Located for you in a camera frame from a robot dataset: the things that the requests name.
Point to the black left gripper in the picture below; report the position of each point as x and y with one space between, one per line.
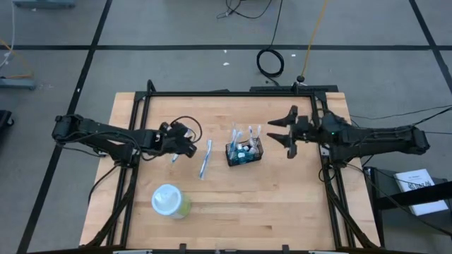
167 139

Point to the gray table foot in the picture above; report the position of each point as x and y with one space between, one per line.
42 3
17 83

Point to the green wipes canister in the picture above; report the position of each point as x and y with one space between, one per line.
166 199

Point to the black floor plate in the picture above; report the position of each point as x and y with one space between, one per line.
275 88

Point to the black metal table frame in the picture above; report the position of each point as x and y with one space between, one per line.
229 94

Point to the small white capped bottle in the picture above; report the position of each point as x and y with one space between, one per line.
252 150

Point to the white booklet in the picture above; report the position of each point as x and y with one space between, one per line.
420 194

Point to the black side stand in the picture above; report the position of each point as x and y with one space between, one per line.
406 199

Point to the teal mouthwash bottle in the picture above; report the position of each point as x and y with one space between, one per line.
243 160

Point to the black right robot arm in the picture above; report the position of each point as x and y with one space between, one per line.
381 141

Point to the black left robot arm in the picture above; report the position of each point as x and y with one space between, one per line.
92 128

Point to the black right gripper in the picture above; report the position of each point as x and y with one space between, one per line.
309 128

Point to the black floor object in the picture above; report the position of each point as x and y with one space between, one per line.
5 123

